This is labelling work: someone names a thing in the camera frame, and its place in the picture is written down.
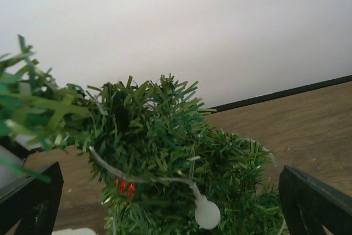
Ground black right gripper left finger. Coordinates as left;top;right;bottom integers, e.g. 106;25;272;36
1;161;64;235

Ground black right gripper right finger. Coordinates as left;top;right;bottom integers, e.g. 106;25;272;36
278;166;351;235

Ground red gift box ornament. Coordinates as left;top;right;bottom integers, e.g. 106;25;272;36
114;178;136;205

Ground white ball string lights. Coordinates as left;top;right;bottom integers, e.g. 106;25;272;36
88;135;287;235

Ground small green christmas tree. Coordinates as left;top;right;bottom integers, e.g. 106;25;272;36
1;36;284;234

